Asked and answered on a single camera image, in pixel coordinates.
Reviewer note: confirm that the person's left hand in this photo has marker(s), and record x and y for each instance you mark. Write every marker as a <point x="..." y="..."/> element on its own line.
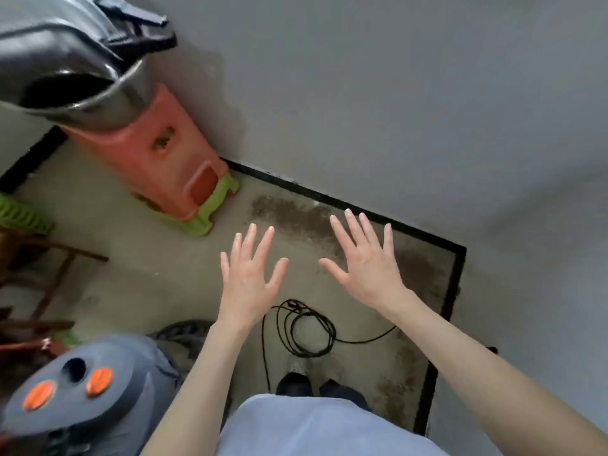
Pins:
<point x="247" y="289"/>

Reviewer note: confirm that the person's right hand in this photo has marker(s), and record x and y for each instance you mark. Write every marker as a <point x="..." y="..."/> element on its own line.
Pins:
<point x="368" y="275"/>

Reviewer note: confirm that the person's right little finger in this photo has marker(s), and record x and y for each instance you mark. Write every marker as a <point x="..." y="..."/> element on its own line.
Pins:
<point x="389" y="242"/>

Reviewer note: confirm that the person's right thumb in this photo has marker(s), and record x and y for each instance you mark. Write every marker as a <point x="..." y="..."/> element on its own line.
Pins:
<point x="333" y="271"/>

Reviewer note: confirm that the person's left little finger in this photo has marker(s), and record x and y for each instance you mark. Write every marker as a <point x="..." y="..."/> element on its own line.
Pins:
<point x="224" y="265"/>

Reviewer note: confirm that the person's left thumb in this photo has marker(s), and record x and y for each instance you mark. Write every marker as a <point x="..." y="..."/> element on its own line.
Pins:
<point x="279" y="275"/>

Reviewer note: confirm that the person's left middle finger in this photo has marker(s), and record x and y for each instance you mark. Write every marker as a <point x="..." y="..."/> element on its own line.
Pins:
<point x="249" y="244"/>

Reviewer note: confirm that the person's right middle finger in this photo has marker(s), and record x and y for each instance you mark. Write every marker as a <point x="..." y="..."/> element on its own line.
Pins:
<point x="355" y="230"/>

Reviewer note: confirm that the person's left forearm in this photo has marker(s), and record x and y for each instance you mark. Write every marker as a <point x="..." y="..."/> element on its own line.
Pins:
<point x="194" y="389"/>

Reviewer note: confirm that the person's right forearm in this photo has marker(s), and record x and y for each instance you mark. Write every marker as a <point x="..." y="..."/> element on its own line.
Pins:
<point x="494" y="375"/>

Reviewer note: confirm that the green plastic stool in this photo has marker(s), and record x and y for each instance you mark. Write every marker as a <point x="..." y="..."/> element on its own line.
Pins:
<point x="209" y="211"/>

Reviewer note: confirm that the person's left shoe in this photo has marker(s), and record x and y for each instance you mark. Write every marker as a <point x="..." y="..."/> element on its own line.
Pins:
<point x="294" y="377"/>

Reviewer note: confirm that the person's shoe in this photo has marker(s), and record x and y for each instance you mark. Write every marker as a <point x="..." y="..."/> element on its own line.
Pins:
<point x="344" y="391"/>
<point x="294" y="377"/>

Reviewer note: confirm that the person's right shoe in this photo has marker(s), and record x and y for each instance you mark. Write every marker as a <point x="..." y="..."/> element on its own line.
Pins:
<point x="344" y="391"/>

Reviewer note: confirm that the orange plastic stool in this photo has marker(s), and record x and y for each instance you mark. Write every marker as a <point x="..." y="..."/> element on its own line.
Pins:
<point x="161" y="151"/>

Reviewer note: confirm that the person's light blue shirt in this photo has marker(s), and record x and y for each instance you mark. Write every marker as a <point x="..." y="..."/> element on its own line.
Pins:
<point x="323" y="427"/>

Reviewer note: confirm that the grey vacuum cleaner orange buttons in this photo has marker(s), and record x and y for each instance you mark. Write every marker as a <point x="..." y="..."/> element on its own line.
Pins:
<point x="90" y="389"/>

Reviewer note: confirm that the brown wooden chair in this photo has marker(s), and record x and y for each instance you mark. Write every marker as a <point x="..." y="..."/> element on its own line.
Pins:
<point x="35" y="289"/>

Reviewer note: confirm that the green plastic basket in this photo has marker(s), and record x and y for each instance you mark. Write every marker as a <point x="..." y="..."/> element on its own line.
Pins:
<point x="21" y="216"/>

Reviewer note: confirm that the stainless steel pot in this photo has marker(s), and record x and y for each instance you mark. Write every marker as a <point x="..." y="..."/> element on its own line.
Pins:
<point x="90" y="97"/>

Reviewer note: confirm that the black clip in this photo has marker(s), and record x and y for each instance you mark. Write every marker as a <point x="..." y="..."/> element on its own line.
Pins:
<point x="137" y="23"/>

